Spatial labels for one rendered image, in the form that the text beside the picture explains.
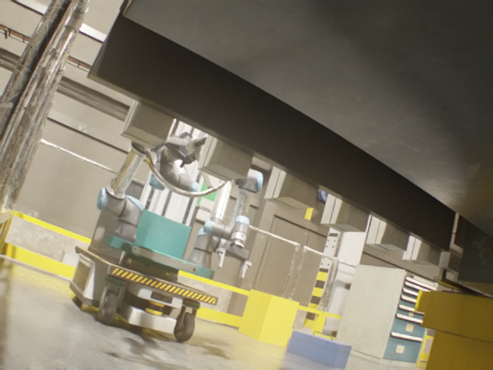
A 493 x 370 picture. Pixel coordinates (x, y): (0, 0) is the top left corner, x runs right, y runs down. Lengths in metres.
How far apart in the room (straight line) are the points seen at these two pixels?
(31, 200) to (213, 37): 7.79
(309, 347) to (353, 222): 2.47
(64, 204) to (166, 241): 5.84
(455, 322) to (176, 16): 1.34
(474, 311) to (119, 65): 1.30
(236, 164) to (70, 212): 7.53
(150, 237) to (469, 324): 1.77
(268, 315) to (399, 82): 3.28
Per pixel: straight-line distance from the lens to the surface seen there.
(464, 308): 1.54
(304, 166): 0.85
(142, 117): 0.74
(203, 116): 0.75
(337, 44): 0.45
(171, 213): 2.62
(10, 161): 1.16
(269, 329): 3.70
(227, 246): 2.15
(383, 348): 4.49
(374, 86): 0.51
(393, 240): 1.09
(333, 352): 3.26
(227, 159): 0.79
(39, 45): 0.67
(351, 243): 5.19
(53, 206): 8.23
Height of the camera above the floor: 0.42
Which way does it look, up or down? 13 degrees up
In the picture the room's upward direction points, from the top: 17 degrees clockwise
